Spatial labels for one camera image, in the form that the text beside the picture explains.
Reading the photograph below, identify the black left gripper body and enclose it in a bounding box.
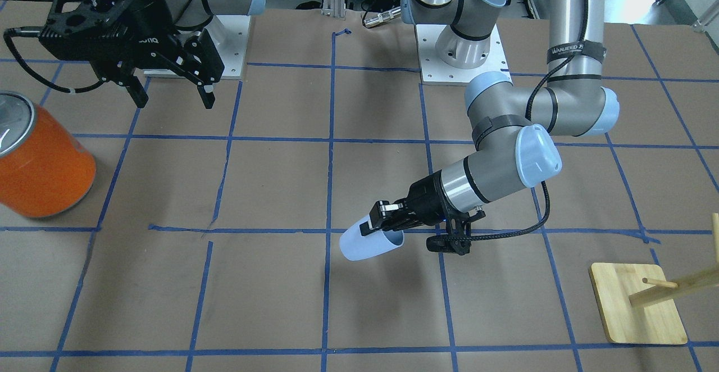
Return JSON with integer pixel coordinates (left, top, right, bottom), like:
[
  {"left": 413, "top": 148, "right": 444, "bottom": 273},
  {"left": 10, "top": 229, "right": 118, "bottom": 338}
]
[{"left": 402, "top": 172, "right": 457, "bottom": 230}]

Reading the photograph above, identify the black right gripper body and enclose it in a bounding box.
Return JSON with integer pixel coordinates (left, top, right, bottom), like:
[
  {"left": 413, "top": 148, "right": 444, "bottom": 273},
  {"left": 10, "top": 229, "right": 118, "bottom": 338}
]
[{"left": 38, "top": 0, "right": 191, "bottom": 83}]

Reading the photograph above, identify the light blue plastic cup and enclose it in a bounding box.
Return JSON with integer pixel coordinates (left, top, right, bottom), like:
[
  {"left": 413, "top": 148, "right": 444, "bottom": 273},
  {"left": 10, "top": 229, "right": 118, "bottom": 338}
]
[{"left": 339, "top": 214, "right": 405, "bottom": 260}]

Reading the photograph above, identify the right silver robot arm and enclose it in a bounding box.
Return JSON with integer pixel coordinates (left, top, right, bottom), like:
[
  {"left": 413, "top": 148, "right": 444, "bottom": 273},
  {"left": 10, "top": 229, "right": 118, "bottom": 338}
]
[{"left": 36, "top": 0, "right": 265, "bottom": 108}]

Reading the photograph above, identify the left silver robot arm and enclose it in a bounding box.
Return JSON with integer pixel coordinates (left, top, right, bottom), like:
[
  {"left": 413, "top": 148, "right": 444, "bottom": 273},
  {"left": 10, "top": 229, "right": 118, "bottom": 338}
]
[{"left": 358, "top": 0, "right": 619, "bottom": 235}]

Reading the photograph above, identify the wooden cup rack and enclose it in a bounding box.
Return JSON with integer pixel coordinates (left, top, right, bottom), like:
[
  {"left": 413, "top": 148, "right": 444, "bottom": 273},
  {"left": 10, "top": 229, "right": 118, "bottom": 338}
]
[{"left": 589, "top": 212, "right": 719, "bottom": 344}]

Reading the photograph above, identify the orange can with grey lid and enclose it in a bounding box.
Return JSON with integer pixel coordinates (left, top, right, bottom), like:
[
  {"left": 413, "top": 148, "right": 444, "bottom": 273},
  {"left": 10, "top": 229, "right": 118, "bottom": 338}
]
[{"left": 1, "top": 90, "right": 97, "bottom": 218}]

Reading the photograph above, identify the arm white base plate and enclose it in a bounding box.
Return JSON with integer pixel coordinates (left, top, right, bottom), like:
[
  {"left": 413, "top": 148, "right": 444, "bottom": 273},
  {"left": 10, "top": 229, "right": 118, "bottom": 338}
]
[
  {"left": 415, "top": 24, "right": 511, "bottom": 86},
  {"left": 143, "top": 15, "right": 251, "bottom": 80}
]

